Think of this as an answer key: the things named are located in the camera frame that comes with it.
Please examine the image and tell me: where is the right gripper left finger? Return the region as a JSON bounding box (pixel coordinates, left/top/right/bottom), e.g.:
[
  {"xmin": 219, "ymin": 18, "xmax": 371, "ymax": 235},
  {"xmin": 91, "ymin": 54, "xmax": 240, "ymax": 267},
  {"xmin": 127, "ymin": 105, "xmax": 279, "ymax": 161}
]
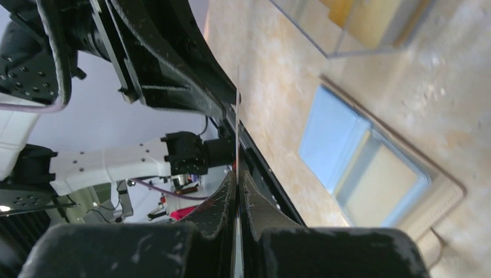
[{"xmin": 20, "ymin": 171, "xmax": 236, "ymax": 277}]

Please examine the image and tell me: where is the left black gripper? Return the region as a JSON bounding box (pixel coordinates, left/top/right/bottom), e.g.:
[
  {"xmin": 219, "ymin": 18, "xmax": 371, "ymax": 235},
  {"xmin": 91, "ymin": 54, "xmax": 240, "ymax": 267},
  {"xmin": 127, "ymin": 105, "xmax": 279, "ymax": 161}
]
[{"xmin": 35, "ymin": 1, "xmax": 236, "ymax": 119}]

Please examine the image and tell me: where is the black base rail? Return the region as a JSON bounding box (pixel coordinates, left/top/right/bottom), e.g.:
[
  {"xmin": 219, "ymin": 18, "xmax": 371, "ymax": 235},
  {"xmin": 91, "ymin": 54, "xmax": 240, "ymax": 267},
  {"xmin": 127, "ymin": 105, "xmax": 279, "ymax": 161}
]
[{"xmin": 239, "ymin": 123, "xmax": 306, "ymax": 226}]

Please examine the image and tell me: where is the clear plastic card box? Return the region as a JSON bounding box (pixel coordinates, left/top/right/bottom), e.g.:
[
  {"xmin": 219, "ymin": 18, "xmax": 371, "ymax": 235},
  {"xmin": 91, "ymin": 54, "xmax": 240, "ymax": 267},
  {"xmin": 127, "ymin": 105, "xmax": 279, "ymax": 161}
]
[{"xmin": 272, "ymin": 1, "xmax": 435, "ymax": 59}]

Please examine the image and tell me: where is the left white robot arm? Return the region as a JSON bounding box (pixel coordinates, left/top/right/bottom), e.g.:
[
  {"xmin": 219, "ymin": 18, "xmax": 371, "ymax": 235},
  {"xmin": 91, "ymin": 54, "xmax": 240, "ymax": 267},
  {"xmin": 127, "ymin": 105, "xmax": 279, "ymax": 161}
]
[{"xmin": 1, "ymin": 1, "xmax": 239, "ymax": 219}]

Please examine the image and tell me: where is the yellow card stack in box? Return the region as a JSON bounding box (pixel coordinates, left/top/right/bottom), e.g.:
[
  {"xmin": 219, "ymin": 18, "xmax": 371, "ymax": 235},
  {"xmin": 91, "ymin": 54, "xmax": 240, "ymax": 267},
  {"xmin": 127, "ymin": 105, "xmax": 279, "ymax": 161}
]
[{"xmin": 321, "ymin": 0, "xmax": 432, "ymax": 50}]

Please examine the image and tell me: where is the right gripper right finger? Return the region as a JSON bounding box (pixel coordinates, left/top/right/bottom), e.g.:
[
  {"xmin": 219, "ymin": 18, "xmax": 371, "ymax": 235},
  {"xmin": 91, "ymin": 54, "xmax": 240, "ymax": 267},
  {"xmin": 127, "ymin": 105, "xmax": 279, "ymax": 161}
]
[{"xmin": 239, "ymin": 171, "xmax": 430, "ymax": 277}]

